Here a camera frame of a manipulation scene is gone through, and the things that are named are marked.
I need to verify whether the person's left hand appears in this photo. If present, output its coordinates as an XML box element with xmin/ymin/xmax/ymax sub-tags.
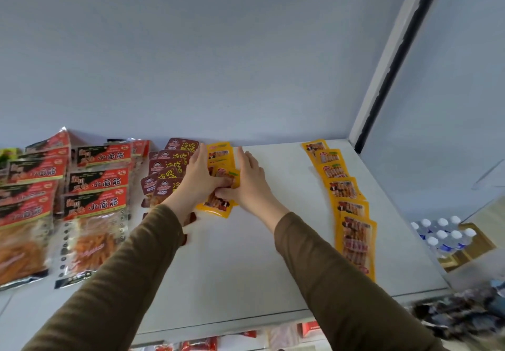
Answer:
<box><xmin>161</xmin><ymin>143</ymin><xmax>236</xmax><ymax>227</ymax></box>

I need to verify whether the person's right hand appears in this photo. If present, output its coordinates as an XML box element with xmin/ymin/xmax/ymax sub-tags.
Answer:
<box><xmin>215</xmin><ymin>146</ymin><xmax>291</xmax><ymax>233</ymax></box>

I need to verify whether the orange clear snack packet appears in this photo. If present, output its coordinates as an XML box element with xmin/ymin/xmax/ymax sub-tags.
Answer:
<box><xmin>208</xmin><ymin>165</ymin><xmax>241</xmax><ymax>189</ymax></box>
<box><xmin>207</xmin><ymin>141</ymin><xmax>236</xmax><ymax>168</ymax></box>
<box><xmin>196</xmin><ymin>188</ymin><xmax>237</xmax><ymax>219</ymax></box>

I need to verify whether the stack of maroon snacks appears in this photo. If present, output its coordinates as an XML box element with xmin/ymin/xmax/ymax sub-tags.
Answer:
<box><xmin>140</xmin><ymin>137</ymin><xmax>200</xmax><ymax>245</ymax></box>

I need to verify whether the white metal shelf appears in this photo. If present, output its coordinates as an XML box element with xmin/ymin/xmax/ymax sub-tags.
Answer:
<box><xmin>0</xmin><ymin>0</ymin><xmax>505</xmax><ymax>351</ymax></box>

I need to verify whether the pile of black red snacks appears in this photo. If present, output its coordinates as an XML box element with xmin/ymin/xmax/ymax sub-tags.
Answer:
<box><xmin>0</xmin><ymin>127</ymin><xmax>150</xmax><ymax>290</ymax></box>

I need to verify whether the row of orange clear snacks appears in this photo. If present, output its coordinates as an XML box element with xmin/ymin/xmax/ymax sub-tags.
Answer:
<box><xmin>301</xmin><ymin>139</ymin><xmax>378</xmax><ymax>283</ymax></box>

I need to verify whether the row of dark red snacks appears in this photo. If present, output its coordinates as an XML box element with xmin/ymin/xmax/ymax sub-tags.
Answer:
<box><xmin>179</xmin><ymin>330</ymin><xmax>257</xmax><ymax>351</ymax></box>

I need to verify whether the person's left forearm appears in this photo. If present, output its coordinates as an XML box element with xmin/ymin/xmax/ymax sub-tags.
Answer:
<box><xmin>22</xmin><ymin>204</ymin><xmax>186</xmax><ymax>351</ymax></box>

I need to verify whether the person's right forearm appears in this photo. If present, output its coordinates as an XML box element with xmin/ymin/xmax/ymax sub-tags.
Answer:
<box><xmin>274</xmin><ymin>212</ymin><xmax>445</xmax><ymax>351</ymax></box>

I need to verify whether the pack of water bottles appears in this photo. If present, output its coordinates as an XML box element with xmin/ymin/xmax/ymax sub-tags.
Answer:
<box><xmin>410</xmin><ymin>215</ymin><xmax>478</xmax><ymax>259</ymax></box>

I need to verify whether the brown wooden crate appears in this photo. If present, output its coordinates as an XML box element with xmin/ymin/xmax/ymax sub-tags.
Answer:
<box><xmin>441</xmin><ymin>222</ymin><xmax>497</xmax><ymax>273</ymax></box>

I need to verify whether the hanging strip of black packets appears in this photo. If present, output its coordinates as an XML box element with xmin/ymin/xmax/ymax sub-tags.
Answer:
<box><xmin>410</xmin><ymin>279</ymin><xmax>505</xmax><ymax>339</ymax></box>

